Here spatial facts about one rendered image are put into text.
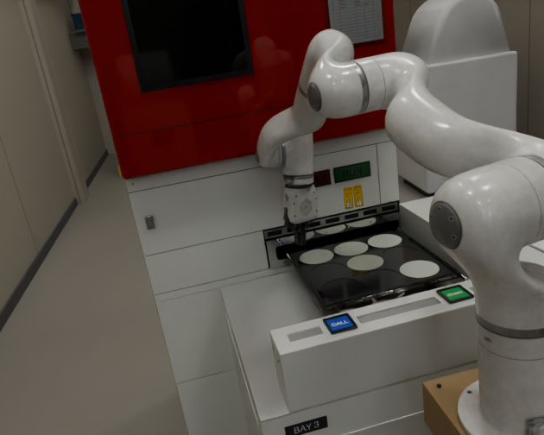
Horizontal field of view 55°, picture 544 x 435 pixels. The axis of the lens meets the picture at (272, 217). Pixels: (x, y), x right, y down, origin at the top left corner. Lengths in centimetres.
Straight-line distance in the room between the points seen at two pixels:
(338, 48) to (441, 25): 339
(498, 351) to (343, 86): 50
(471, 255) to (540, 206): 10
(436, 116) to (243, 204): 83
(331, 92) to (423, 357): 58
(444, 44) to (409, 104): 355
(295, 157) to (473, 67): 323
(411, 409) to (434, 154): 60
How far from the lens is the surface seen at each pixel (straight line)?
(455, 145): 83
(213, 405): 186
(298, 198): 142
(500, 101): 466
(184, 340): 172
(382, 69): 100
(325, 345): 106
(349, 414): 117
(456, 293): 119
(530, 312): 79
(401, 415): 123
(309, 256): 156
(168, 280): 162
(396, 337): 111
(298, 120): 127
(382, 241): 161
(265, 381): 121
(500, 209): 69
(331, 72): 97
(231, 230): 158
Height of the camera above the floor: 155
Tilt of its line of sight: 20 degrees down
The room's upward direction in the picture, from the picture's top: 9 degrees counter-clockwise
